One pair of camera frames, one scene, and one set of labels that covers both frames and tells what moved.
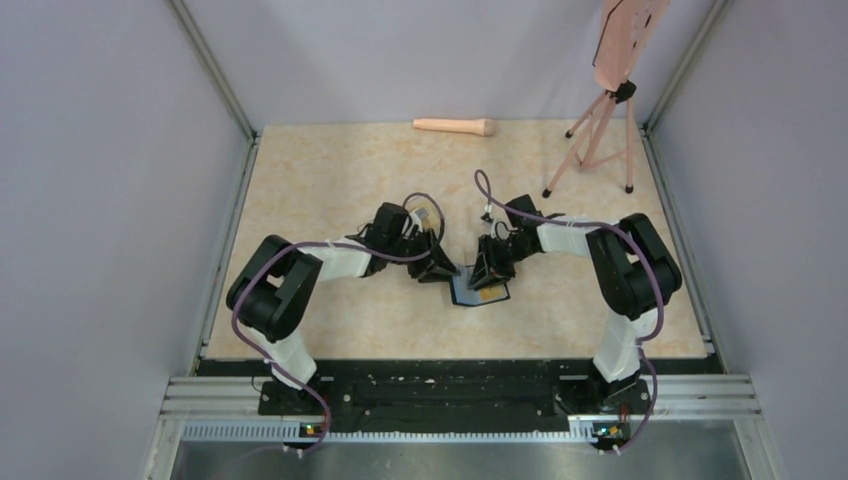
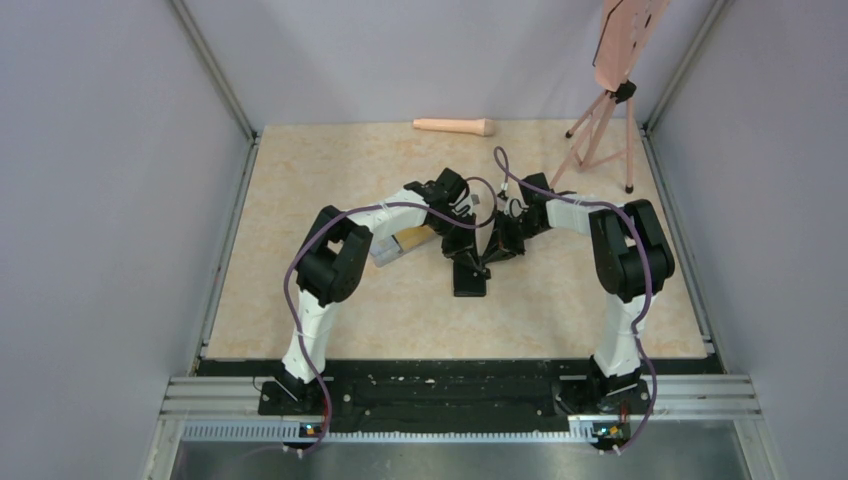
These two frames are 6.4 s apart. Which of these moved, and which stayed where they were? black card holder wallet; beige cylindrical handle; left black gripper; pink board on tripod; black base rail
Moved: left black gripper; black card holder wallet
Stayed: pink board on tripod; black base rail; beige cylindrical handle
